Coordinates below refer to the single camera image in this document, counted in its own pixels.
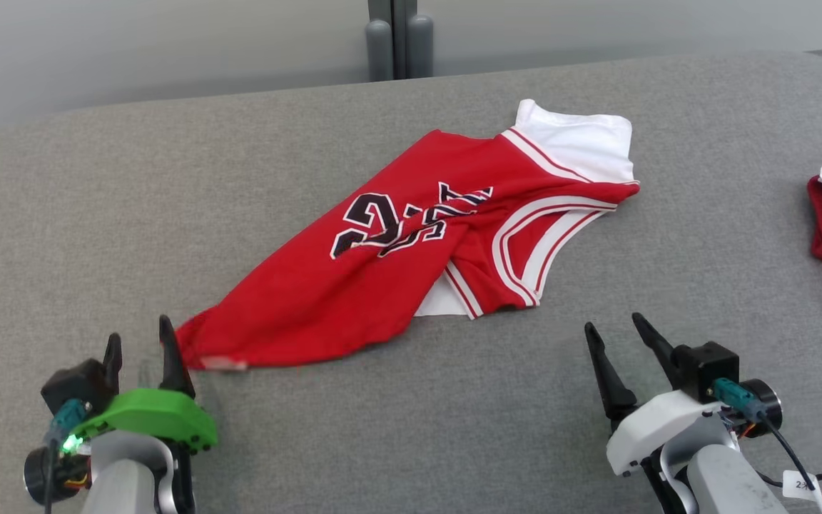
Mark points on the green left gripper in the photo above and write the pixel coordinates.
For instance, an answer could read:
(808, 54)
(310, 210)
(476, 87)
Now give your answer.
(147, 417)

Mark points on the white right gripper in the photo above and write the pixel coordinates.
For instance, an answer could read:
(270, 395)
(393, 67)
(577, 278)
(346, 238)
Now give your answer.
(657, 425)

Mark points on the red white basketball jersey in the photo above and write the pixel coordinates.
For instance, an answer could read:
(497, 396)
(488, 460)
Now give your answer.
(354, 285)

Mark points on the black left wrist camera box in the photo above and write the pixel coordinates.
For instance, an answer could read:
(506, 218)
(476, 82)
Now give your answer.
(79, 382)

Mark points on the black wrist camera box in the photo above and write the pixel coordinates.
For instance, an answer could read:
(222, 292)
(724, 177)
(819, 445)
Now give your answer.
(707, 364)
(79, 382)

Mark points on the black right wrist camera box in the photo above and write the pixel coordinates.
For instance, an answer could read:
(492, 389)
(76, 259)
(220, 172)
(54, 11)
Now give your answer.
(707, 364)

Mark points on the grey cylindrical post cap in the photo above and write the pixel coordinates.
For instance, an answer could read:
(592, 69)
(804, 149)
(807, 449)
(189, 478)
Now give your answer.
(420, 46)
(378, 50)

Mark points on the grey metal partition post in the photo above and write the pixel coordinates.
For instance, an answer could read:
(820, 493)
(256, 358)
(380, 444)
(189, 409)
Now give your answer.
(393, 28)

